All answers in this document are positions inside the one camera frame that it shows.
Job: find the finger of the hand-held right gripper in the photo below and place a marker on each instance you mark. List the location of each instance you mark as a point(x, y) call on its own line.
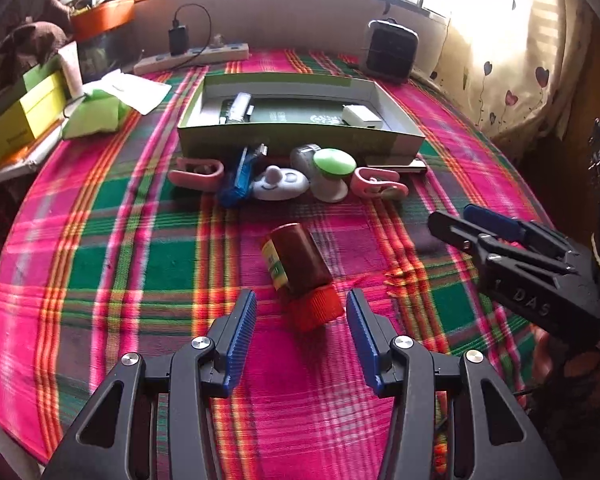
point(452, 227)
point(492, 220)

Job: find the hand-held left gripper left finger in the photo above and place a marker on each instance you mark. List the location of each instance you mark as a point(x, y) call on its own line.
point(240, 332)

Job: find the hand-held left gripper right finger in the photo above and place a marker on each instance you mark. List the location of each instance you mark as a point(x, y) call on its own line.
point(362, 335)

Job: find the black rectangular case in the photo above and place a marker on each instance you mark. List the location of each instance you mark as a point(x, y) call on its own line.
point(405, 166)

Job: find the pink plastic clip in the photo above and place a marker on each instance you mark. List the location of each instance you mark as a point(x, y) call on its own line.
point(195, 177)
point(380, 187)

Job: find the brown bottle with red cap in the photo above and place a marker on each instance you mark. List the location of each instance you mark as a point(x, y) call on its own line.
point(297, 260)

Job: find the green and white mushroom lamp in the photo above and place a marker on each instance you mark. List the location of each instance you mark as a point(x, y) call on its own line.
point(334, 162)

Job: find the blue plastic tool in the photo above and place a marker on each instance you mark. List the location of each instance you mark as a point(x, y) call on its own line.
point(237, 182)

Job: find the green cardboard box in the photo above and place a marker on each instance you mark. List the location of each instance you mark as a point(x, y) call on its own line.
point(300, 142)

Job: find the person's right hand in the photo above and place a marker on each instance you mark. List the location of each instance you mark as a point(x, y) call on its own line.
point(544, 362)

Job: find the pink green plaid cloth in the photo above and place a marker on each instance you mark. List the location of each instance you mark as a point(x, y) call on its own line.
point(155, 260)

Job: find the white whale-shaped toy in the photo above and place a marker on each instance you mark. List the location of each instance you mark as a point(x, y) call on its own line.
point(280, 185)

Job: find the cream heart print curtain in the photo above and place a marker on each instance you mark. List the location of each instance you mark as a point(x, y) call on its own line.
point(520, 60)

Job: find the small grey heater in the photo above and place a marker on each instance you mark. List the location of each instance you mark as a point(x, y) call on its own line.
point(390, 50)

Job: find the dark green printed card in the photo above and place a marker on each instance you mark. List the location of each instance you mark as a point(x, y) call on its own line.
point(290, 116)

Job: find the white electric shaver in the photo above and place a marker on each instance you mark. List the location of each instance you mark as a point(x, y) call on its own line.
point(240, 107)

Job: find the green tissue pack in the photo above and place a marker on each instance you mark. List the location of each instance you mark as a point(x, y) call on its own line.
point(95, 115)

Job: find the white paper sheet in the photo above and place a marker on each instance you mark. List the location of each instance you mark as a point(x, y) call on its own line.
point(135, 90)

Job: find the white power strip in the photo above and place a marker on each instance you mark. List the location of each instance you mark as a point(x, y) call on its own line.
point(195, 57)

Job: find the white plug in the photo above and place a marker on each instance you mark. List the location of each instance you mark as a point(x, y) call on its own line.
point(220, 40)

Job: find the black power adapter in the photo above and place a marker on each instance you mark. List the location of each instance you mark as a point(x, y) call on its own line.
point(178, 40)

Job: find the yellow cardboard box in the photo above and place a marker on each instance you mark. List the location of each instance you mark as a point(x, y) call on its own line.
point(25, 120)

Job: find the white tube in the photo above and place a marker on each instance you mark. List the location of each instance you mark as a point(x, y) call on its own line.
point(71, 72)

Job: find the dark glass tank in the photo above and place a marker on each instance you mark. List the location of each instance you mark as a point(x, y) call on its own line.
point(105, 52)

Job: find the green cardboard carton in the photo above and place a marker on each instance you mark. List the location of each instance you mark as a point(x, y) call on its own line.
point(40, 74)

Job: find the orange planter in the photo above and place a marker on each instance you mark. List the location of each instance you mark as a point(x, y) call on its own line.
point(102, 19)

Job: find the brown checked cloth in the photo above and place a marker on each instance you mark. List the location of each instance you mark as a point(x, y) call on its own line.
point(30, 40)

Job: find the white wall charger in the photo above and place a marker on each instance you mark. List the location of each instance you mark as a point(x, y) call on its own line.
point(360, 116)

